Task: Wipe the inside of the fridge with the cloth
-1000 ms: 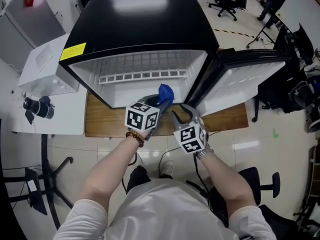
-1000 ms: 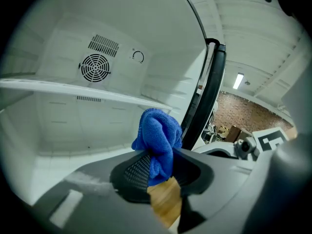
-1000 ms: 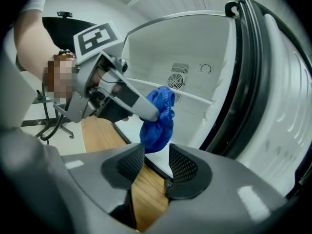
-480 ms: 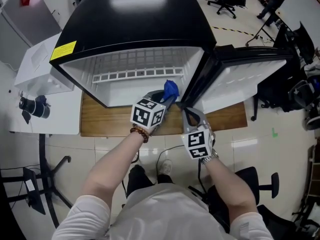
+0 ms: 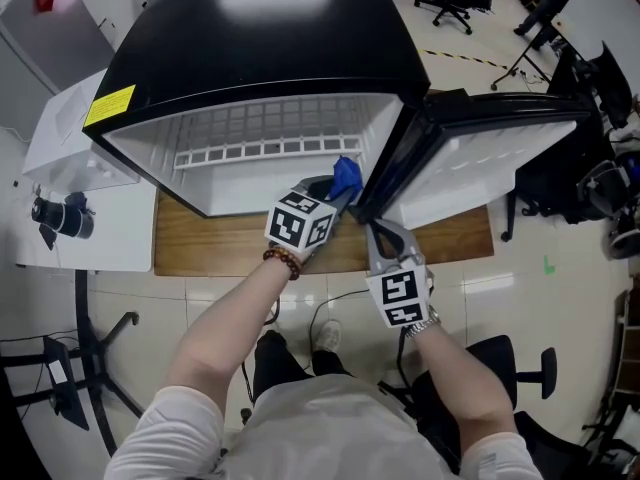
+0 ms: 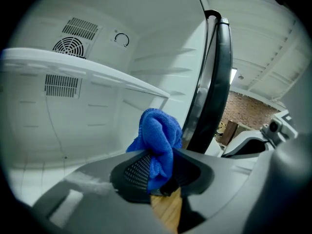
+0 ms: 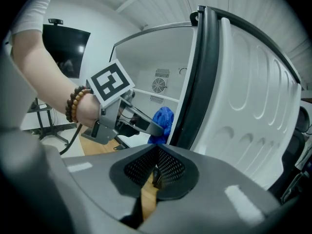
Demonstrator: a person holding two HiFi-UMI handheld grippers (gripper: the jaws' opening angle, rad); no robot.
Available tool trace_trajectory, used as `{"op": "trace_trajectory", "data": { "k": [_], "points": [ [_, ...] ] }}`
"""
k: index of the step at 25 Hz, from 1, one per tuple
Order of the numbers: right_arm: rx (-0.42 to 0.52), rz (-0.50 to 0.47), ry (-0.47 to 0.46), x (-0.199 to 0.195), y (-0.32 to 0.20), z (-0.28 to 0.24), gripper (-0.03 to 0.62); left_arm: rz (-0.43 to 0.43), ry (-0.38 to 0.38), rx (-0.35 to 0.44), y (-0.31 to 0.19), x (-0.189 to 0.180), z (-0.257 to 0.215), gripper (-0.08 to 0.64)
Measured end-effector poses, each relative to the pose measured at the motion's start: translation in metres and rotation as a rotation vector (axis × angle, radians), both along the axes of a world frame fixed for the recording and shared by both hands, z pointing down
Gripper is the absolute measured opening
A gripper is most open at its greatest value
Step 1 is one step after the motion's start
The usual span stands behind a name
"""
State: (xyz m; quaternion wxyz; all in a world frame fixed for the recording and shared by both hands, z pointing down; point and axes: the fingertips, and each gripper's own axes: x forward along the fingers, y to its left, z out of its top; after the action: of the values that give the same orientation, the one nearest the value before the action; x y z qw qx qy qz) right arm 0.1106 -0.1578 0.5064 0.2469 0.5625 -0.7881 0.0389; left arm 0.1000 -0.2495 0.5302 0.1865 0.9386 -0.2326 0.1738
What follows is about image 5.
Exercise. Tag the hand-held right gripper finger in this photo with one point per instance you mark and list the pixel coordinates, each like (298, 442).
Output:
(406, 245)
(376, 250)

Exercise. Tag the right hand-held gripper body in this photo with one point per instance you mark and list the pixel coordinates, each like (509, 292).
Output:
(400, 293)

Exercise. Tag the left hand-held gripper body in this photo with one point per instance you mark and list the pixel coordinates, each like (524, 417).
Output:
(297, 225)

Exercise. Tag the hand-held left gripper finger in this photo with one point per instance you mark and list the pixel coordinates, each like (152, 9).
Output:
(310, 181)
(342, 202)

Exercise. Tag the blue cleaning cloth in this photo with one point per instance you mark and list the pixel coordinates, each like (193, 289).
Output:
(346, 175)

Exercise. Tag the black mini fridge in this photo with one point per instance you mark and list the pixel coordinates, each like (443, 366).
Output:
(260, 38)

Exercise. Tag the person's right forearm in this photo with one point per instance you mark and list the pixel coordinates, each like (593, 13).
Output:
(465, 383)

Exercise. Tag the person's left forearm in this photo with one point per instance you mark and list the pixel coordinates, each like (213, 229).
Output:
(220, 338)

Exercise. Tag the person's left hand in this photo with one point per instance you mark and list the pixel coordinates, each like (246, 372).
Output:
(302, 258)

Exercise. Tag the silver wristwatch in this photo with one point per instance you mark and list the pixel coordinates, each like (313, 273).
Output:
(422, 325)

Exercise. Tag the white fridge shelf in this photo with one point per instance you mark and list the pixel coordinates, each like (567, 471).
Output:
(270, 148)

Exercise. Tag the wooden top table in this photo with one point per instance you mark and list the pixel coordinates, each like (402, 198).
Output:
(220, 248)

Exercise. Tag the person's white right shoe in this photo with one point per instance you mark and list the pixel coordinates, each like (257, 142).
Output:
(328, 335)

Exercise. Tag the person's black trousers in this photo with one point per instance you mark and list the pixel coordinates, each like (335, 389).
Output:
(275, 363)

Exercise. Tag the person's white shirt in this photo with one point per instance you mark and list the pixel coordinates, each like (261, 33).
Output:
(325, 433)

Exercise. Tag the white table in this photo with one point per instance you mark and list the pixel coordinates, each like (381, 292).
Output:
(120, 238)

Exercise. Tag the yellow black floor tape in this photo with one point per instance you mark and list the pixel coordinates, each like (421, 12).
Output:
(460, 57)

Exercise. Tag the yellow warning sticker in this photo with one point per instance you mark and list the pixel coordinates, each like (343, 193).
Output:
(110, 105)

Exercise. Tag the black table base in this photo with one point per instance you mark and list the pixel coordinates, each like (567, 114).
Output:
(85, 348)

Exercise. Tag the white microwave oven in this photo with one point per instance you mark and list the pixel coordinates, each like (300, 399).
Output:
(65, 138)

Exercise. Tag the black smartphone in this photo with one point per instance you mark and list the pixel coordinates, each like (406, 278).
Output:
(48, 238)

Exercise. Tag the black box with white label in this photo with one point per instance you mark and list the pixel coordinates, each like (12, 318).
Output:
(62, 383)

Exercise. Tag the tall grey fridge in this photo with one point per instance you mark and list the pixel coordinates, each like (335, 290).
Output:
(45, 43)

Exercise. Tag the whiteboard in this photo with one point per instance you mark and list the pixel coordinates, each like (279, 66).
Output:
(600, 8)

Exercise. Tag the black camera on table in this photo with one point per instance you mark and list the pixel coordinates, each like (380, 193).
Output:
(65, 218)

